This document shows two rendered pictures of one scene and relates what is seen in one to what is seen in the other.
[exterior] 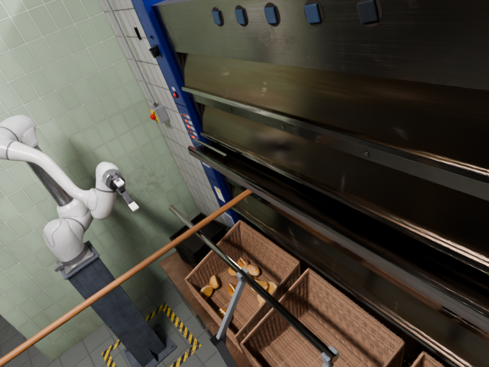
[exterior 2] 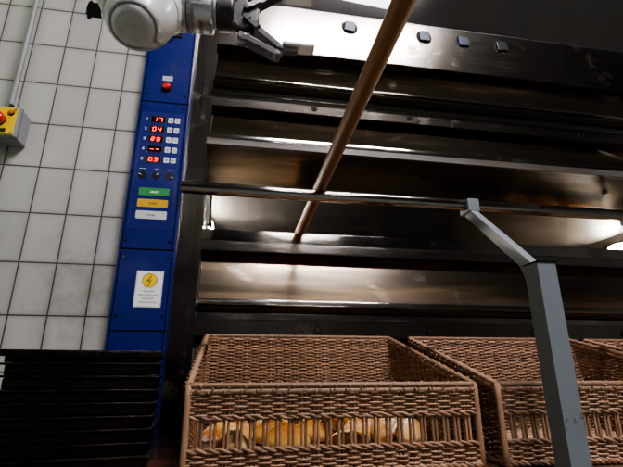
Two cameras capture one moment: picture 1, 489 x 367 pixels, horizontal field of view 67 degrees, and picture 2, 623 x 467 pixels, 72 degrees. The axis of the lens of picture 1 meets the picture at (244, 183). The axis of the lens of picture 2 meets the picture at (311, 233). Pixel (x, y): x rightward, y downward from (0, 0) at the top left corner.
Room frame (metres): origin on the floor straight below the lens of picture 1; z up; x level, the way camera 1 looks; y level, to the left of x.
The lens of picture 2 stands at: (1.20, 1.23, 0.75)
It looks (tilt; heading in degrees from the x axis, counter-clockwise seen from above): 18 degrees up; 285
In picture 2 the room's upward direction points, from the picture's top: straight up
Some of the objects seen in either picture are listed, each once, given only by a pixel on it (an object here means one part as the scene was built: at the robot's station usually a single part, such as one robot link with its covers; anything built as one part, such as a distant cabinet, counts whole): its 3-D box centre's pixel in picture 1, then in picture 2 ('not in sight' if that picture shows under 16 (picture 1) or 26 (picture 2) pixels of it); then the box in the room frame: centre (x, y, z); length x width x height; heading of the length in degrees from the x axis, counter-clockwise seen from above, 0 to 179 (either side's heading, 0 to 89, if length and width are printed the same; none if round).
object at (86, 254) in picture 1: (71, 257); not in sight; (1.79, 1.11, 1.03); 0.22 x 0.18 x 0.06; 118
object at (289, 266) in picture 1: (241, 279); (316, 386); (1.46, 0.20, 0.72); 0.56 x 0.49 x 0.28; 25
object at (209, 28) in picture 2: (113, 179); (203, 12); (1.61, 0.58, 1.49); 0.09 x 0.06 x 0.09; 114
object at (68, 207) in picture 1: (51, 176); not in sight; (2.01, 1.03, 1.46); 0.22 x 0.16 x 0.77; 163
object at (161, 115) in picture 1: (158, 113); (5, 126); (2.38, 0.37, 1.46); 0.10 x 0.07 x 0.10; 24
